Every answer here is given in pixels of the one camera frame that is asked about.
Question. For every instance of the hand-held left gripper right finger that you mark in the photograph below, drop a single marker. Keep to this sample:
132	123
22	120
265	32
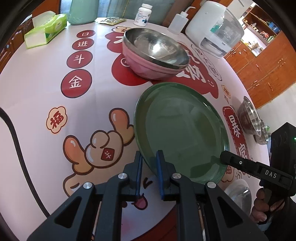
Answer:
160	176

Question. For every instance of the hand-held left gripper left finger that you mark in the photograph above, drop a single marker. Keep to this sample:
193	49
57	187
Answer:
138	176

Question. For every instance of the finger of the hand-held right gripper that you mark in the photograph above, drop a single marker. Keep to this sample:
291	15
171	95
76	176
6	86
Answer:
254	170

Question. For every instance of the small steel bowl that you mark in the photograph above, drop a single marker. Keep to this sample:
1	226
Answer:
262	134

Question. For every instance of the large steel bowl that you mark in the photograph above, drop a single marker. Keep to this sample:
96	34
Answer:
248	115

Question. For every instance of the green plate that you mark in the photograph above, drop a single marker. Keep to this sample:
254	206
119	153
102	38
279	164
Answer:
180	129

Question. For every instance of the pink steel-lined bowl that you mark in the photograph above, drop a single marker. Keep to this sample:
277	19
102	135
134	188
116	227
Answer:
143	64
155	44

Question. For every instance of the person's right hand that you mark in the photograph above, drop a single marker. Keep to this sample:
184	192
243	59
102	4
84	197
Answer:
260	208

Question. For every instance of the wooden storage cabinet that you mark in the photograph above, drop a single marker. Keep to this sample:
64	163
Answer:
261	69

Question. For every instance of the white bottle sterilizer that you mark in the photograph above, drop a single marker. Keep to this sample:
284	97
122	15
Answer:
201	25

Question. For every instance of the clear squeeze bottle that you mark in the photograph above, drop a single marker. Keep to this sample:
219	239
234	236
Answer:
177	23

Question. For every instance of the blister pack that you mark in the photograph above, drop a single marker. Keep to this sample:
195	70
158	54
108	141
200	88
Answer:
111	20

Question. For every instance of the white pill bottle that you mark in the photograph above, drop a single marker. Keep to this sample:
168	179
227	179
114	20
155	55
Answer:
142	15

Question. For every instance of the green tissue box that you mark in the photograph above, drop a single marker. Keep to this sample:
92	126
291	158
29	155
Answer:
46	30

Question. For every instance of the mint green canister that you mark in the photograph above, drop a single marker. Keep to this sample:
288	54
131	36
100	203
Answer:
82	12

